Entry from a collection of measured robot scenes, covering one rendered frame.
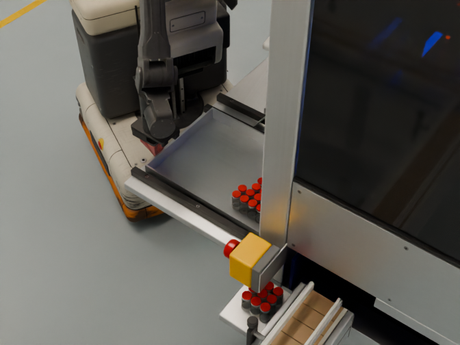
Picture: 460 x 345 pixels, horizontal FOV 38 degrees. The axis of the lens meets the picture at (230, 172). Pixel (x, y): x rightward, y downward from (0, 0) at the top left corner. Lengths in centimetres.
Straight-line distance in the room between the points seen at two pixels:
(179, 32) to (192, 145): 60
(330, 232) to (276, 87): 30
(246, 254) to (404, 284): 30
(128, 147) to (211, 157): 94
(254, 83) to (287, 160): 75
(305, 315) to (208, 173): 47
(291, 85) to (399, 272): 38
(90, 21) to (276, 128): 136
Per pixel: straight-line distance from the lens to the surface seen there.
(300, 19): 96
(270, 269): 129
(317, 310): 134
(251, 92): 184
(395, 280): 121
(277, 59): 102
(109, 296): 248
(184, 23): 217
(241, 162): 164
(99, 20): 237
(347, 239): 119
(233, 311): 139
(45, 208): 279
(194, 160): 165
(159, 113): 143
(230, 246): 131
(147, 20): 144
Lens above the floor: 207
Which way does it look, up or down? 47 degrees down
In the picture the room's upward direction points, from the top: straight up
